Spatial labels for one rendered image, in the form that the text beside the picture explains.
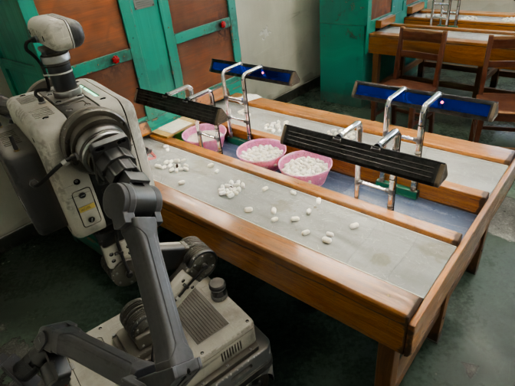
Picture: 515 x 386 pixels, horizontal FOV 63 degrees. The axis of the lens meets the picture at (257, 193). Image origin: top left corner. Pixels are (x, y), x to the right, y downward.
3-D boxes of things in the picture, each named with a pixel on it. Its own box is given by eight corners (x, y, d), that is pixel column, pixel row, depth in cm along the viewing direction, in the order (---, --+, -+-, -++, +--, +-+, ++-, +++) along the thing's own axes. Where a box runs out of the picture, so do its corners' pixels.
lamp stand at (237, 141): (252, 149, 244) (244, 73, 220) (227, 142, 256) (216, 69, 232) (272, 137, 256) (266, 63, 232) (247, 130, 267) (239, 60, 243)
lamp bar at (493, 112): (492, 122, 165) (496, 105, 161) (350, 97, 201) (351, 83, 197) (497, 116, 170) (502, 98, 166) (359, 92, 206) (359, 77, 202)
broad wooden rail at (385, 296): (402, 356, 135) (408, 317, 125) (96, 192, 239) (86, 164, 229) (418, 331, 142) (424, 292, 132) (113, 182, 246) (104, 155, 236)
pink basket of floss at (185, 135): (227, 154, 242) (225, 139, 237) (182, 159, 243) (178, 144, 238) (228, 135, 265) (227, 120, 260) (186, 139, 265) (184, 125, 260)
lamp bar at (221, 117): (217, 126, 187) (214, 111, 183) (133, 103, 223) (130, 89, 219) (229, 119, 192) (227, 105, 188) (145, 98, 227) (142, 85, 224)
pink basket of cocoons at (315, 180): (313, 199, 197) (312, 182, 191) (268, 183, 212) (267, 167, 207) (342, 174, 213) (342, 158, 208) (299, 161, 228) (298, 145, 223)
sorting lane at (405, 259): (423, 302, 134) (424, 298, 133) (106, 161, 239) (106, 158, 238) (456, 251, 153) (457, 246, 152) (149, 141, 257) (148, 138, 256)
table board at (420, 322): (409, 360, 133) (414, 327, 125) (402, 356, 135) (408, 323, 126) (513, 184, 208) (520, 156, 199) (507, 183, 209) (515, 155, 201)
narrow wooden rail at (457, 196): (480, 220, 176) (486, 197, 170) (190, 130, 280) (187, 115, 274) (484, 213, 179) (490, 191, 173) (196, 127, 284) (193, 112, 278)
